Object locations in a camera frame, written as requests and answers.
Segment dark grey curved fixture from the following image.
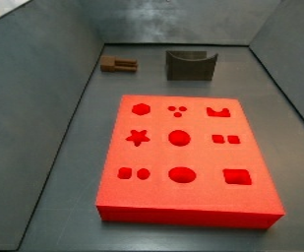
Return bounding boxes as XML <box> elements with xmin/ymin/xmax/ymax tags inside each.
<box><xmin>166</xmin><ymin>50</ymin><xmax>218</xmax><ymax>81</ymax></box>

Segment brown three prong object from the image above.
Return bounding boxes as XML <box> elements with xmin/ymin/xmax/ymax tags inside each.
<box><xmin>101</xmin><ymin>55</ymin><xmax>138</xmax><ymax>72</ymax></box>

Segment red foam shape board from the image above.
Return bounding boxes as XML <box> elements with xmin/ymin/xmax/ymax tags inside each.
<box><xmin>95</xmin><ymin>94</ymin><xmax>284</xmax><ymax>229</ymax></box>

